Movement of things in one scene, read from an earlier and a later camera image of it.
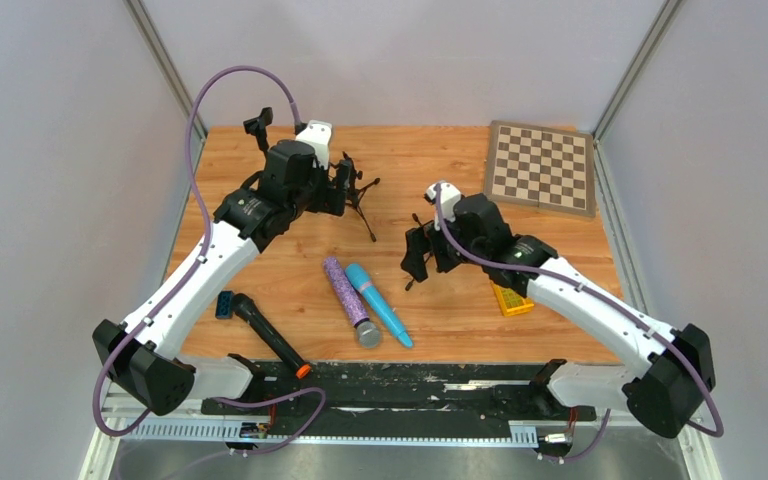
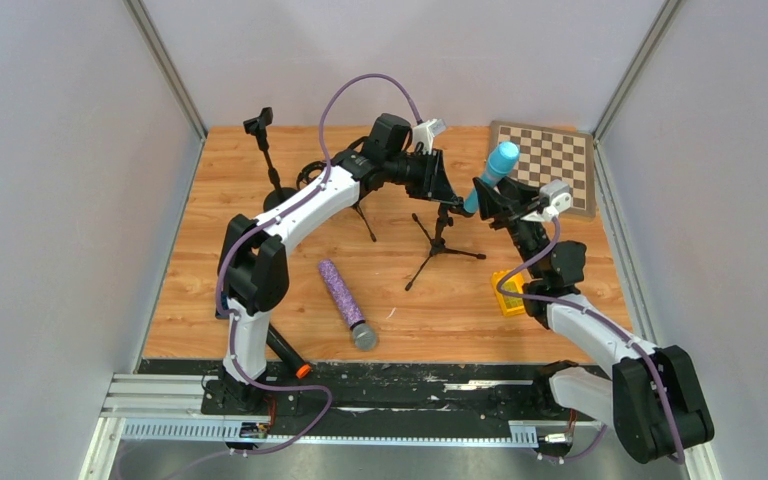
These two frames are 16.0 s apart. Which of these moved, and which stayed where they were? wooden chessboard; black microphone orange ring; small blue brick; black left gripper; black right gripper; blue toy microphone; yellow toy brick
Moved: black left gripper; black right gripper; blue toy microphone
Stayed: wooden chessboard; yellow toy brick; black microphone orange ring; small blue brick
